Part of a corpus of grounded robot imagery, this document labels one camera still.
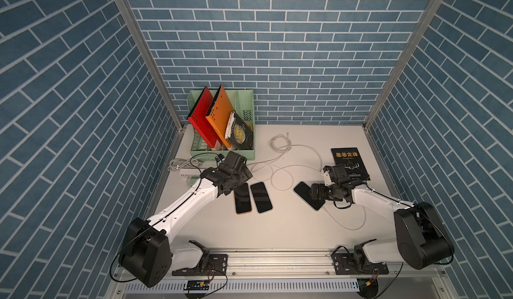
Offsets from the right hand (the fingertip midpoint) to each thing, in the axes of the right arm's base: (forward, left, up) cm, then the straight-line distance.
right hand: (319, 192), depth 92 cm
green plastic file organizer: (+39, +41, +19) cm, 60 cm away
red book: (+18, +56, +26) cm, 65 cm away
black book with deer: (+22, -19, 0) cm, 29 cm away
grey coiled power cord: (+9, +71, +2) cm, 71 cm away
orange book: (+22, +48, +25) cm, 58 cm away
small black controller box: (-39, +47, -4) cm, 61 cm away
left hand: (-1, +32, +12) cm, 34 cm away
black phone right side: (+1, +7, -2) cm, 8 cm away
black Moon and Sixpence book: (+22, +40, +14) cm, 48 cm away
